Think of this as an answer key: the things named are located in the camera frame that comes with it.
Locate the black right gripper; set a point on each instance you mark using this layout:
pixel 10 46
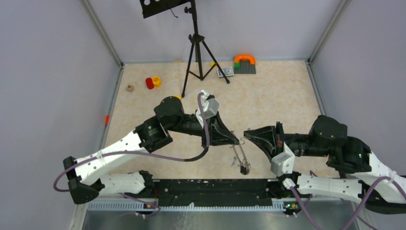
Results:
pixel 271 140

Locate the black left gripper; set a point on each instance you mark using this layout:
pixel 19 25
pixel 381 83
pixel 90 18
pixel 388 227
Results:
pixel 219 134

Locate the black plastic key tag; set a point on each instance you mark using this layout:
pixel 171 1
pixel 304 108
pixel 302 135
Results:
pixel 244 170

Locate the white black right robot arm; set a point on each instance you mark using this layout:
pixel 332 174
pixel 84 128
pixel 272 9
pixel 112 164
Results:
pixel 367 180

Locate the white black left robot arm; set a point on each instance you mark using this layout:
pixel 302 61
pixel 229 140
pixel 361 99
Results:
pixel 91 176

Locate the blue playing card box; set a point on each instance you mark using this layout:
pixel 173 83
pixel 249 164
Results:
pixel 228 71

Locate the grey lego baseplate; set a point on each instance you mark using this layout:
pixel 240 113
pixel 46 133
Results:
pixel 245 68

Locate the orange plastic arch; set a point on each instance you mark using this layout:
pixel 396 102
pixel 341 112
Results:
pixel 245 57

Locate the yellow plastic cylinder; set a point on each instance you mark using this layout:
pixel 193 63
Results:
pixel 156 81

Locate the red plastic cylinder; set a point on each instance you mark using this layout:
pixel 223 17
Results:
pixel 149 83

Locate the black tripod stand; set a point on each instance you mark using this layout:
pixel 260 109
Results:
pixel 196 40

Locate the small wooden block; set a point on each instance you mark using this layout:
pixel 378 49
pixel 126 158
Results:
pixel 130 88

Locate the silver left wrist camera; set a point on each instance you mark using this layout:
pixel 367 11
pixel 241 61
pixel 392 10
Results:
pixel 209 104

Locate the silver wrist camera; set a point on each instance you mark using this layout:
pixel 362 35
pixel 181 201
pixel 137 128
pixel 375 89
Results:
pixel 282 166
pixel 209 104

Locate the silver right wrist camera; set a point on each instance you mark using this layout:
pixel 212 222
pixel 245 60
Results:
pixel 282 166

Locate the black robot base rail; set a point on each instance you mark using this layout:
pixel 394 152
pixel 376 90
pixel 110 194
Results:
pixel 213 192

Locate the black perforated mount plate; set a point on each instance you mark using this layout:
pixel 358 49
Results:
pixel 153 7

